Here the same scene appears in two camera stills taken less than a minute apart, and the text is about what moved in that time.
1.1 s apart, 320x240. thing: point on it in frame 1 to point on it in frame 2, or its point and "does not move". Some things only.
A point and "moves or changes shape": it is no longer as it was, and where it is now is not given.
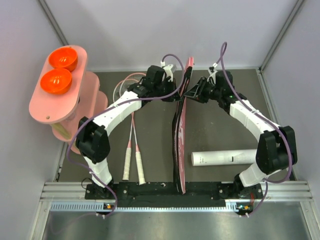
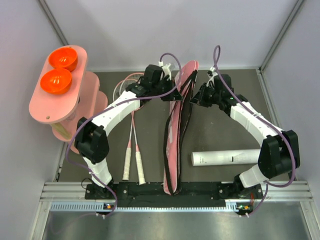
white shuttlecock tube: (224, 157) does not move
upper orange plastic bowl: (64, 58) does not move
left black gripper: (172, 85) does not move
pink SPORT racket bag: (179, 135) moves or changes shape
